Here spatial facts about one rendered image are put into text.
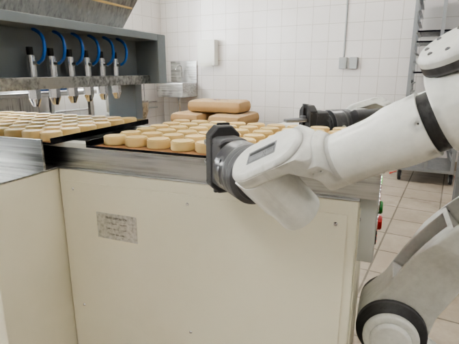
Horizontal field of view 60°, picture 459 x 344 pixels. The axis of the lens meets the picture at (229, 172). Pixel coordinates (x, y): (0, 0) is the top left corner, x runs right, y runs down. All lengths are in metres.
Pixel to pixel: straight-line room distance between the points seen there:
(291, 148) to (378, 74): 4.51
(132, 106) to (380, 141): 1.13
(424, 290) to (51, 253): 0.84
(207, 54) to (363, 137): 5.24
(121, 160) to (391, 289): 0.65
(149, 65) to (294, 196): 0.97
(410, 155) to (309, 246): 0.38
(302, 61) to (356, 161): 4.75
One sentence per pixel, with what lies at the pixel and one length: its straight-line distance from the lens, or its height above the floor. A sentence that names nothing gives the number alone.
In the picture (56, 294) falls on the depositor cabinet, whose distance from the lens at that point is 1.12.
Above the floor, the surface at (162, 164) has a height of 0.87.
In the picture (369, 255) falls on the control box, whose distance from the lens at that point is 0.83.
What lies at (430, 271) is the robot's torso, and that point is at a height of 0.67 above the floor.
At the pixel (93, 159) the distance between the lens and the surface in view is 0.97.
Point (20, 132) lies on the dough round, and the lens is 1.11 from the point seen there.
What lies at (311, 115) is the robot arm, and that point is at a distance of 1.11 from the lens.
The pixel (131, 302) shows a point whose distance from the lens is 1.04.
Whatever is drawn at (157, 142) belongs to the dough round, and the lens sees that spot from 0.84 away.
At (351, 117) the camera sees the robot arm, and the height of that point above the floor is 0.94.
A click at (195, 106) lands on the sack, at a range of 4.93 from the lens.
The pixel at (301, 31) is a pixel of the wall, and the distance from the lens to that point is 5.22.
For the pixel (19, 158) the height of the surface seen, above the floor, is 0.86.
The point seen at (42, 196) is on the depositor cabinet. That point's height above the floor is 0.78.
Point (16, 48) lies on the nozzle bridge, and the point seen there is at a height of 1.11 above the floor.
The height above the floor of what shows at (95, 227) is 0.70.
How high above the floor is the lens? 1.06
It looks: 14 degrees down
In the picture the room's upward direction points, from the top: straight up
